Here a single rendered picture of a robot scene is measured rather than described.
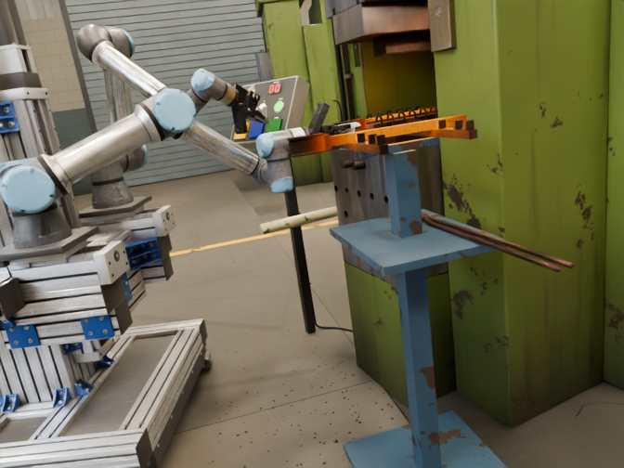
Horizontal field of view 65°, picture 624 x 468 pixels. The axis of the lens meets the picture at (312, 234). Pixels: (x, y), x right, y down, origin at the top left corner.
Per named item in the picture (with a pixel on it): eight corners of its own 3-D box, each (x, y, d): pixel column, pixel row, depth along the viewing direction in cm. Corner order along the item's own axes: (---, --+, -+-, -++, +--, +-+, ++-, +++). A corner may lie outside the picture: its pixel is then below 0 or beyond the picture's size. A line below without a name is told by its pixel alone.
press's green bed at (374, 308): (409, 410, 174) (397, 288, 162) (357, 366, 208) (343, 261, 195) (526, 359, 195) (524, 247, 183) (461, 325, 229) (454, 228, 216)
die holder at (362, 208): (397, 288, 162) (384, 152, 150) (343, 261, 195) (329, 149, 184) (524, 246, 183) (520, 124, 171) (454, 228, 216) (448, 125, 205)
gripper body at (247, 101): (262, 97, 191) (239, 82, 182) (257, 117, 190) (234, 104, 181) (249, 98, 196) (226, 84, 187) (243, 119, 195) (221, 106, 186)
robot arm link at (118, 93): (103, 175, 194) (80, 25, 178) (128, 168, 208) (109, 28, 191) (129, 175, 190) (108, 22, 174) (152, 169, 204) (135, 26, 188)
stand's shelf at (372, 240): (383, 276, 105) (383, 267, 104) (330, 234, 142) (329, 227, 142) (507, 248, 111) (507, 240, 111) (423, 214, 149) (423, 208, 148)
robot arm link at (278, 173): (283, 187, 170) (279, 155, 167) (299, 189, 161) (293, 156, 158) (263, 191, 167) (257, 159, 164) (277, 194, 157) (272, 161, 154)
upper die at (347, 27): (364, 35, 156) (360, 3, 153) (335, 45, 174) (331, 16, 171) (468, 25, 172) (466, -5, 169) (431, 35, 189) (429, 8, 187)
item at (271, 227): (264, 237, 199) (261, 224, 198) (259, 234, 204) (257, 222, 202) (357, 214, 216) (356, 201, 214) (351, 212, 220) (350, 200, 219)
